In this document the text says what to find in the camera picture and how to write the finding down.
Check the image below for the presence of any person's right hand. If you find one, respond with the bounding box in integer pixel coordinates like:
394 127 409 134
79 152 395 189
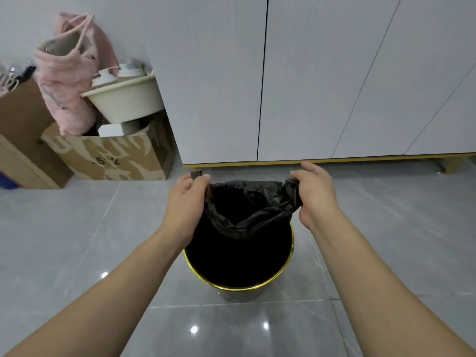
290 161 344 232

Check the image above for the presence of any person's left hand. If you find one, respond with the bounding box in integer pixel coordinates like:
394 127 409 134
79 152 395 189
160 173 211 247

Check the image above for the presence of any black garbage bag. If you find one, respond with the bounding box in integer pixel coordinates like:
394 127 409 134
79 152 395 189
190 170 304 240

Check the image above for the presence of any person's right forearm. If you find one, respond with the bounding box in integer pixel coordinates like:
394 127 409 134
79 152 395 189
309 209 476 357

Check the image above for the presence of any person's left forearm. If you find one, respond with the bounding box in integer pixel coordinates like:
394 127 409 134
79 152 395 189
0 227 185 357

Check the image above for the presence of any black bin with gold rim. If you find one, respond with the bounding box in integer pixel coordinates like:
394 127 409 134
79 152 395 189
182 223 295 303

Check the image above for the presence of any camouflage print cardboard box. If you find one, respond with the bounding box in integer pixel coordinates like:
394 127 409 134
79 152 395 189
40 114 178 181

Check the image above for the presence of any white cabinet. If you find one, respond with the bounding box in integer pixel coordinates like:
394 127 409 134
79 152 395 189
143 0 476 173

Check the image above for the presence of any white paper box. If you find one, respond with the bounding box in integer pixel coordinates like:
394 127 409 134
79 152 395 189
97 120 149 138

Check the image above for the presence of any cream plastic basin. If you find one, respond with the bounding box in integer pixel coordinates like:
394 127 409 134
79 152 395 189
81 73 165 123

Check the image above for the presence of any pink fabric bag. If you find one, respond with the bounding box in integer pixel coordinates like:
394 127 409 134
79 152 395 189
33 12 119 137

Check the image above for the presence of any plain brown cardboard box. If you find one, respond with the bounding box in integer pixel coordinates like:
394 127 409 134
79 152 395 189
0 76 75 190

